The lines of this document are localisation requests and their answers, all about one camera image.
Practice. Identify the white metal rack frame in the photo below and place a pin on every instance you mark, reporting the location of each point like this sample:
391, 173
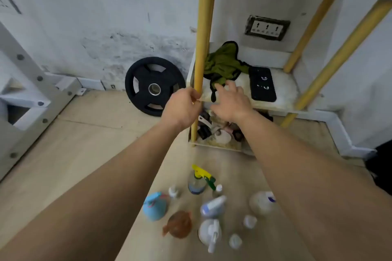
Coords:
21, 63

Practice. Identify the black framed wall socket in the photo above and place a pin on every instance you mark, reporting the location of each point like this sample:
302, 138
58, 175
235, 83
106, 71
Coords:
267, 28

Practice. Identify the round white bottle blue-tipped sprayer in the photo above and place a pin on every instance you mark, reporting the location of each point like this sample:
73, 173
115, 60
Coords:
261, 204

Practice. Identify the person's right hand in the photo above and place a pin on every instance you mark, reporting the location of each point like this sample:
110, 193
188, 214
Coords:
234, 104

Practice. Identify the white spray bottle teal label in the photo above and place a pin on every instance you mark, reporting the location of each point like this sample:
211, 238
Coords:
208, 233

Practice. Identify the person's left hand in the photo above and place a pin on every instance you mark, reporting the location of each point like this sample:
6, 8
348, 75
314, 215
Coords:
182, 108

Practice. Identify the person's left forearm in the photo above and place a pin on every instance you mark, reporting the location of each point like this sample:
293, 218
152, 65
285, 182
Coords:
92, 202

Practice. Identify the orange spray bottle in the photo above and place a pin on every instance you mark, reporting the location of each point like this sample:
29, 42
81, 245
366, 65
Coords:
179, 225

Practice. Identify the green microfibre cloth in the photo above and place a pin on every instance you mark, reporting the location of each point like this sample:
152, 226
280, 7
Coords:
223, 62

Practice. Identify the black weight plate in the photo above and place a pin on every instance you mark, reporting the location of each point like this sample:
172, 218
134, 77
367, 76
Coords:
137, 86

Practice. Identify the person's right forearm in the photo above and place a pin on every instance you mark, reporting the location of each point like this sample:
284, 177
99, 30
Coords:
306, 193

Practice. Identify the white plastic scoop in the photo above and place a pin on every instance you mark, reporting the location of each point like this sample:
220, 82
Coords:
204, 120

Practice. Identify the pale blue bottle white sprayer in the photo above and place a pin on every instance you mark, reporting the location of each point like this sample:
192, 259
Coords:
211, 207

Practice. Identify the white round disc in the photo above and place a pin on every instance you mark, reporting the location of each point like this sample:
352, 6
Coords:
223, 138

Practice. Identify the white shelf yellow poles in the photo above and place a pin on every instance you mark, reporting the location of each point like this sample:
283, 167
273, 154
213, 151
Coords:
203, 25

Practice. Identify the black phone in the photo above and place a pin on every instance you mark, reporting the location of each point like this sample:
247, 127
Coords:
261, 85

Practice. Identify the blue spray bottle pink trigger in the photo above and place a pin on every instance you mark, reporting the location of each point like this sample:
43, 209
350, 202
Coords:
154, 207

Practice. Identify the clear bottle yellow green sprayer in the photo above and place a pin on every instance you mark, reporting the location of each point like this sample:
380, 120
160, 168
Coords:
196, 182

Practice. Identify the black clip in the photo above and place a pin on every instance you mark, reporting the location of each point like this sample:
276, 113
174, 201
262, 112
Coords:
203, 133

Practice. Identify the white wall socket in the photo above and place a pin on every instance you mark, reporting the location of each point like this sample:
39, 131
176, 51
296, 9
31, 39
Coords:
7, 4

